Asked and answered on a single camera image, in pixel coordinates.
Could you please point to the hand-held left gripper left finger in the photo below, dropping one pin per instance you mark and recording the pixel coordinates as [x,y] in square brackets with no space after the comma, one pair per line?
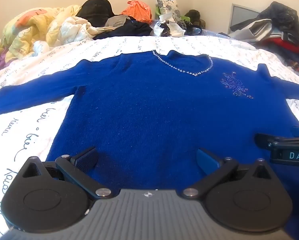
[85,158]

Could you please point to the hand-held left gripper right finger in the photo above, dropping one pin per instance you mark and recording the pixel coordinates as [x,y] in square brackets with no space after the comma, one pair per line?
[207,160]

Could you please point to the blue knit sweater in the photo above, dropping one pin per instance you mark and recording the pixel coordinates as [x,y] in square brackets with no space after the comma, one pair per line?
[149,110]

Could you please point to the white script-printed bedsheet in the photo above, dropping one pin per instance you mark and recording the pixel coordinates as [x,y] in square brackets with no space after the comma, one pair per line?
[27,135]

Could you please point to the red garment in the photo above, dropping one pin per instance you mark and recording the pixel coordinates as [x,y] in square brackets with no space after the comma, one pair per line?
[285,43]

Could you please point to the white grey garment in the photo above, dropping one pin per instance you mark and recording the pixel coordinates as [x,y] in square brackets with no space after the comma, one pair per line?
[259,31]

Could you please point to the light blue sheet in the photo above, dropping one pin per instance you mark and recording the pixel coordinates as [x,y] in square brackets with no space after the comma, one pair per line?
[214,33]

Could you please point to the grey framed panel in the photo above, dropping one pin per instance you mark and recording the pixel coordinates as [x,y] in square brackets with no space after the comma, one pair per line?
[242,15]

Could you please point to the dark navy garment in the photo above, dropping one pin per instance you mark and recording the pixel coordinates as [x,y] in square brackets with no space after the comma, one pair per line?
[129,30]

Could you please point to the white crumpled cloth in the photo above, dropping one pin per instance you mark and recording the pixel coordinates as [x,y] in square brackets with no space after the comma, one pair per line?
[168,26]

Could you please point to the yellow floral quilt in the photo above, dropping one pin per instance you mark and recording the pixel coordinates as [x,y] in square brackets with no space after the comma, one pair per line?
[32,30]

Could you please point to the grey shirt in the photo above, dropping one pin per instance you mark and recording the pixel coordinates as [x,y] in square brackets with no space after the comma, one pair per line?
[115,21]

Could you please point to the brown plush toy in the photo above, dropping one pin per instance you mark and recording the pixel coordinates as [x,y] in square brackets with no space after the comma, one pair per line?
[195,16]

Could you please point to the black hat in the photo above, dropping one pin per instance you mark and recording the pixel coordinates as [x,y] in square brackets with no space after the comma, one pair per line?
[95,10]

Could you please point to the orange cloth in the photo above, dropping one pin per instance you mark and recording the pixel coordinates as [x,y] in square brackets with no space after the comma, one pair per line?
[137,11]

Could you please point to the floral pillow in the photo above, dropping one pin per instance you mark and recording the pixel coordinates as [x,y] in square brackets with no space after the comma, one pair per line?
[168,6]

